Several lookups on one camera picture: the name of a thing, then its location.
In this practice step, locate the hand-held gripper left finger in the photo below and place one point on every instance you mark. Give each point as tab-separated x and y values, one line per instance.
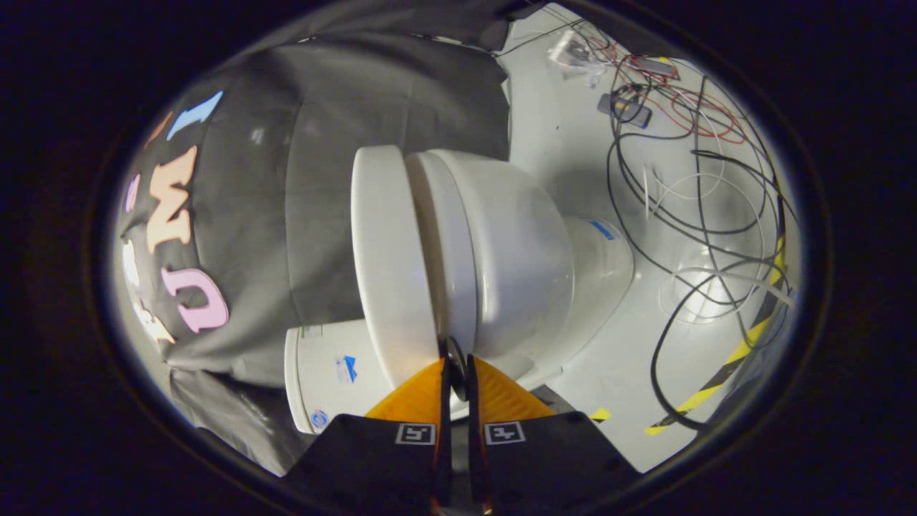
387	466

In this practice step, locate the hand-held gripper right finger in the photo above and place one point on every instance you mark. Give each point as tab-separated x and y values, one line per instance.
544	466

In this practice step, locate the white toilet lid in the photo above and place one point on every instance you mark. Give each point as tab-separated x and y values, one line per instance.
387	258

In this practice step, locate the white toilet seat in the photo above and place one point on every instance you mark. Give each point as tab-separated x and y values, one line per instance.
445	272

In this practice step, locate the white ceramic toilet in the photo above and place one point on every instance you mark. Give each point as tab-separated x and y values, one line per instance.
516	244

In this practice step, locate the yellow black hazard tape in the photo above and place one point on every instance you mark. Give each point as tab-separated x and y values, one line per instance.
723	365

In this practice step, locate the black backdrop cloth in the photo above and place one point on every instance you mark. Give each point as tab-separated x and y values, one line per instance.
322	179

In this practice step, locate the small grey electronic device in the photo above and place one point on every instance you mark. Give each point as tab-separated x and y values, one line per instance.
625	110

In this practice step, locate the clear plastic bag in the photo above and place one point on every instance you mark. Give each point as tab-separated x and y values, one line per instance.
573	54

